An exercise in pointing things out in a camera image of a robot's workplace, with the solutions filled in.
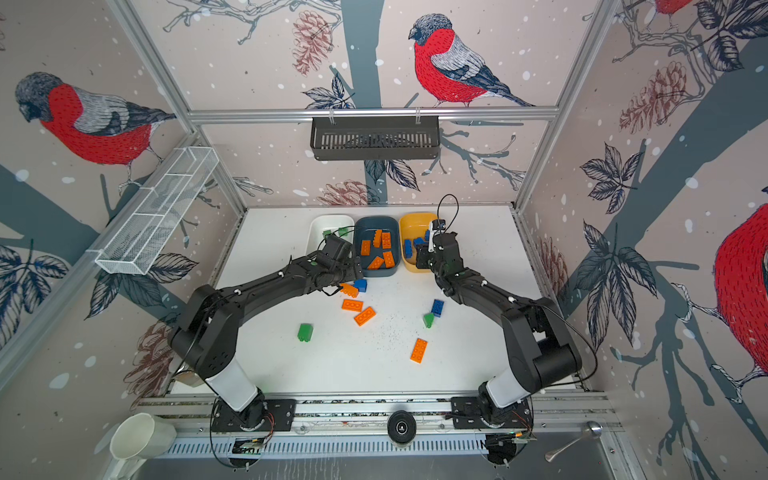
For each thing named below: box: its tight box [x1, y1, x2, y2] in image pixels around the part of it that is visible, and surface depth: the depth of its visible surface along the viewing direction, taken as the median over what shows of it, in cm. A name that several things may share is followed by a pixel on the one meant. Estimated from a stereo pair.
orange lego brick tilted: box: [354, 306, 377, 327], surface depth 92 cm
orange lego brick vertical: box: [382, 232, 391, 249], surface depth 111 cm
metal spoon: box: [544, 421, 603, 463], surface depth 71 cm
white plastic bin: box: [306, 214, 355, 255], surface depth 113 cm
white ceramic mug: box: [110, 413, 177, 459], surface depth 66 cm
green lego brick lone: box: [297, 323, 314, 343], surface depth 88 cm
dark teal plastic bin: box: [354, 217, 401, 277], surface depth 109 cm
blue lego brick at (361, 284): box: [354, 278, 367, 293], surface depth 100 cm
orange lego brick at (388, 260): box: [383, 251, 395, 269], surface depth 106 cm
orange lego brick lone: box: [410, 338, 429, 364], surface depth 85 cm
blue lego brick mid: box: [431, 299, 445, 318], surface depth 94 cm
